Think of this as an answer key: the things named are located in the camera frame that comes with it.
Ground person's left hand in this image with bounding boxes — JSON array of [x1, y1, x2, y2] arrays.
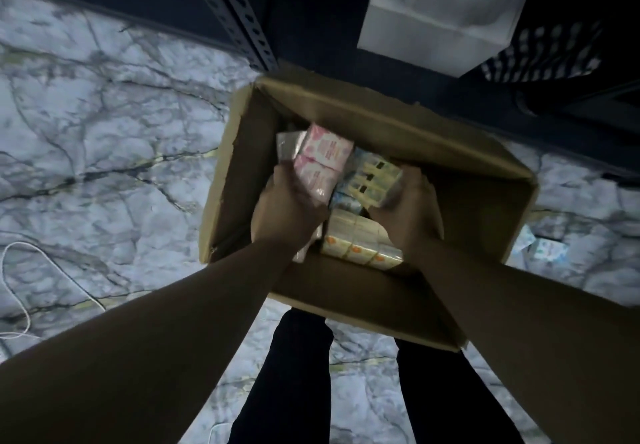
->
[[249, 162, 330, 255]]

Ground person's right hand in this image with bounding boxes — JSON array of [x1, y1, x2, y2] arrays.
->
[[367, 164, 445, 259]]

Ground blue tissue packet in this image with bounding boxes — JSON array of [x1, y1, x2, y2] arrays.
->
[[331, 191, 365, 215]]

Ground pink tissue pack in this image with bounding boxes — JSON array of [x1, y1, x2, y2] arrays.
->
[[292, 124, 355, 206]]

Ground brown cardboard box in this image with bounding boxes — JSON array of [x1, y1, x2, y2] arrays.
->
[[199, 76, 540, 352]]

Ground black metal shelving rack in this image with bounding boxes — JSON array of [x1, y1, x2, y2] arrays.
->
[[0, 0, 640, 180]]

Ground person's right forearm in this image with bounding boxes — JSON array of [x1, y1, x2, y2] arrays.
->
[[409, 236, 640, 444]]

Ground person's left forearm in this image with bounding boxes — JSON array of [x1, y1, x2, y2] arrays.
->
[[0, 238, 301, 444]]

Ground person's black trousers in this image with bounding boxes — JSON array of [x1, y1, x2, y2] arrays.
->
[[227, 308, 526, 444]]

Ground white box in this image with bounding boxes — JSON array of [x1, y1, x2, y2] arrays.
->
[[357, 0, 542, 78]]

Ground blue white plastic packet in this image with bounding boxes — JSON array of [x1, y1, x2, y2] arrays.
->
[[507, 223, 571, 265]]

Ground black mesh basket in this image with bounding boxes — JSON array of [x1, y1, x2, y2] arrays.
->
[[479, 18, 609, 85]]

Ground white floor cable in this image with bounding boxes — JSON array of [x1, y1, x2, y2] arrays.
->
[[0, 241, 109, 341]]

